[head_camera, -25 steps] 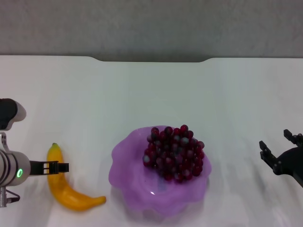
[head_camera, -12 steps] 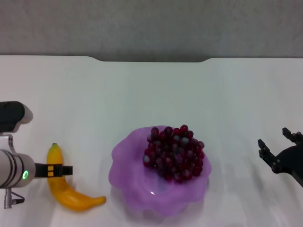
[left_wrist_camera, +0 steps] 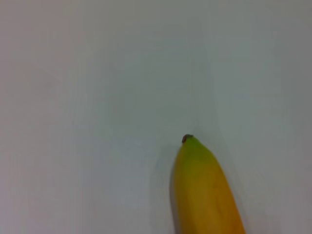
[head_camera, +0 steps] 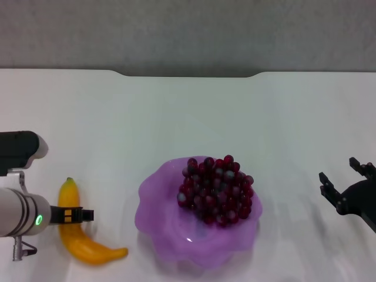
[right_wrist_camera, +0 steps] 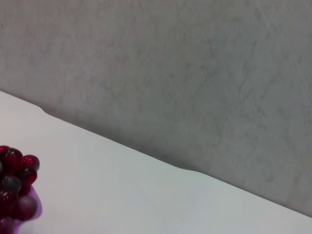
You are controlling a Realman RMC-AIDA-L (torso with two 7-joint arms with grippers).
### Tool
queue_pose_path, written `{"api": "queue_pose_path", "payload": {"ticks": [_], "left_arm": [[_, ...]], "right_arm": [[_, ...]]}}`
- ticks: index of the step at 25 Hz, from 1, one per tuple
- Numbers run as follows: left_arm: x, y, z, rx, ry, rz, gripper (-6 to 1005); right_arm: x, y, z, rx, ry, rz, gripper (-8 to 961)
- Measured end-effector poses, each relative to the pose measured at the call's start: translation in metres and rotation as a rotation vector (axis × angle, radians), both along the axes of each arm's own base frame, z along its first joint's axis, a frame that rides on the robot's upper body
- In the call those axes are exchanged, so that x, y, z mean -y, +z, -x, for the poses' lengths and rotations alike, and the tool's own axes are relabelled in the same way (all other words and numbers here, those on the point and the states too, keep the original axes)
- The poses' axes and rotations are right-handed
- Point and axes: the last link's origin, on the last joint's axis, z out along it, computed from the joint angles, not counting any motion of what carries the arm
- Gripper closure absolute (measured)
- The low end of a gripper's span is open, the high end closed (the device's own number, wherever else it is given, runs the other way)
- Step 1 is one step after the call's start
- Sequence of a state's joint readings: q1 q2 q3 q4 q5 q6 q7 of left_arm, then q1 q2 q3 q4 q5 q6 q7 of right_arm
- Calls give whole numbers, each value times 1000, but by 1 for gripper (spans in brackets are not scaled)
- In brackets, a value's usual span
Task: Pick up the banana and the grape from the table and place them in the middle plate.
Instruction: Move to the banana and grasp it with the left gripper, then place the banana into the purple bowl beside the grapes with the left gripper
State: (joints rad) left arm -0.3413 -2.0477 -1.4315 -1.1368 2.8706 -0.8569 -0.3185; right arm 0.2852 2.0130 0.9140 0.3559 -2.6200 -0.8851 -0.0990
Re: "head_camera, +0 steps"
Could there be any dark red grape bunch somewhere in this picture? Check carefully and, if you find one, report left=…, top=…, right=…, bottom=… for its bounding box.
left=176, top=155, right=255, bottom=229

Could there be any yellow plastic banana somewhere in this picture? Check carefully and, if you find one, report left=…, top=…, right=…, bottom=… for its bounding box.
left=57, top=177, right=129, bottom=266

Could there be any black and white wrist camera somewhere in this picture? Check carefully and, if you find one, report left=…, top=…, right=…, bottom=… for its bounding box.
left=0, top=130, right=49, bottom=177

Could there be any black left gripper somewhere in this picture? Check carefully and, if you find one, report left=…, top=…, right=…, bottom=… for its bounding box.
left=49, top=205, right=95, bottom=227

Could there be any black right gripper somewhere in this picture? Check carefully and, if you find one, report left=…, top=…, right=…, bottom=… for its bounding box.
left=318, top=157, right=376, bottom=231

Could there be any purple wavy plastic bowl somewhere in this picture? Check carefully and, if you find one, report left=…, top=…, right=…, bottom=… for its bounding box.
left=134, top=156, right=264, bottom=271

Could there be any silver connector with cable loop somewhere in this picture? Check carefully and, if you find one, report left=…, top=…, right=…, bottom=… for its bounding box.
left=12, top=234, right=38, bottom=262

